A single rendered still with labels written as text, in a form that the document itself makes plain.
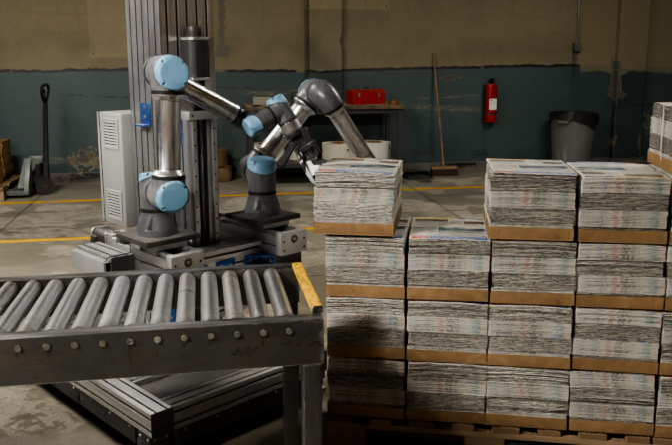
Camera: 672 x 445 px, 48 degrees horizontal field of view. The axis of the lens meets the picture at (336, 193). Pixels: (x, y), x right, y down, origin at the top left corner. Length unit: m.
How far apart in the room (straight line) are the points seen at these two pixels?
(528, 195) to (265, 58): 6.81
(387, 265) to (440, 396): 0.52
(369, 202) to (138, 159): 1.03
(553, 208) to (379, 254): 0.62
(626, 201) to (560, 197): 0.21
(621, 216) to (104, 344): 1.69
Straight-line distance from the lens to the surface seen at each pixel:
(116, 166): 3.25
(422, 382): 2.85
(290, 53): 9.23
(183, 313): 2.04
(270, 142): 3.22
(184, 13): 3.04
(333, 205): 2.67
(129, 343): 1.95
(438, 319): 2.75
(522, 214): 2.66
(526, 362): 2.82
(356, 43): 9.36
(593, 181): 2.66
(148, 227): 2.81
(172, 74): 2.61
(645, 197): 2.72
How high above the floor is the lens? 1.46
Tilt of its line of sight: 10 degrees down
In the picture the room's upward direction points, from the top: straight up
